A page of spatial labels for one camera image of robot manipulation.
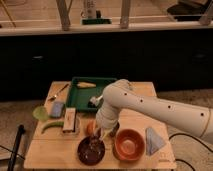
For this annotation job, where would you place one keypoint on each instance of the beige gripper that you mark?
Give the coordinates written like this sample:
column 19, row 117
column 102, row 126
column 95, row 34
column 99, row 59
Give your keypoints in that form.
column 103, row 133

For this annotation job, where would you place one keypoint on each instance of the dark red grape bunch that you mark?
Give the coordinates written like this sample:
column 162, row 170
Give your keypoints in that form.
column 95, row 143

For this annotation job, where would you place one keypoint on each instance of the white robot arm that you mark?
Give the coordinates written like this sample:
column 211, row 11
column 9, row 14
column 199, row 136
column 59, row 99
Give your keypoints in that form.
column 190, row 118

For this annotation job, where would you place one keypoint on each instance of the purple bowl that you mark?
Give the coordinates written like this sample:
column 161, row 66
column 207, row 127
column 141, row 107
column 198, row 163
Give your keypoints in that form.
column 88, row 156

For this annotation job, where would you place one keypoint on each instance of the orange bowl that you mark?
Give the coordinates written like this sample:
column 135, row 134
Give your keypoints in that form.
column 128, row 145

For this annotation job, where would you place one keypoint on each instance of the small metal cup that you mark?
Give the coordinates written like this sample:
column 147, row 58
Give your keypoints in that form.
column 115, row 129

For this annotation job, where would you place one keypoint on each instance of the orange fruit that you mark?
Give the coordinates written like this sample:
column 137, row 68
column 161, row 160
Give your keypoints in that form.
column 91, row 128

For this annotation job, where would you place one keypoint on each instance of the white dish brush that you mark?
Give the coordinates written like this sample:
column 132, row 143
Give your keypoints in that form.
column 94, row 101

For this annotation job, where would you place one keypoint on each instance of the white cardboard box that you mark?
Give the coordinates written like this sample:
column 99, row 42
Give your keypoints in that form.
column 69, row 120

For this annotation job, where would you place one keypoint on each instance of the green plastic tray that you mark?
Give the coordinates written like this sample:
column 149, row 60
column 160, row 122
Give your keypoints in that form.
column 79, row 97

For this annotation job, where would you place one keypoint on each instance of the green pepper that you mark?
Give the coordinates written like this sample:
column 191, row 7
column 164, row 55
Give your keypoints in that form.
column 52, row 124

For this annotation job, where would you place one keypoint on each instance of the blue folded cloth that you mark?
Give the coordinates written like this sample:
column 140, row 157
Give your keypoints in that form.
column 154, row 141

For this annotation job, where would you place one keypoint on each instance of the blue sponge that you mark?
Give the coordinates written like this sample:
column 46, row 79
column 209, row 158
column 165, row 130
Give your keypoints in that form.
column 57, row 109

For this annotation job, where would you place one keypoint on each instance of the yellow corn cob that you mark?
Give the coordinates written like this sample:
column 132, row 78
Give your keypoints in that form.
column 86, row 85

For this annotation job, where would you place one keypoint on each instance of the black pole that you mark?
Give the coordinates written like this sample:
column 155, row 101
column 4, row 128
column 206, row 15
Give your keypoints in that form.
column 14, row 153

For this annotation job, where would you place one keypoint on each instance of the green base white bottle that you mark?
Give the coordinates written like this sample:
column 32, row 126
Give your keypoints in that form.
column 91, row 16

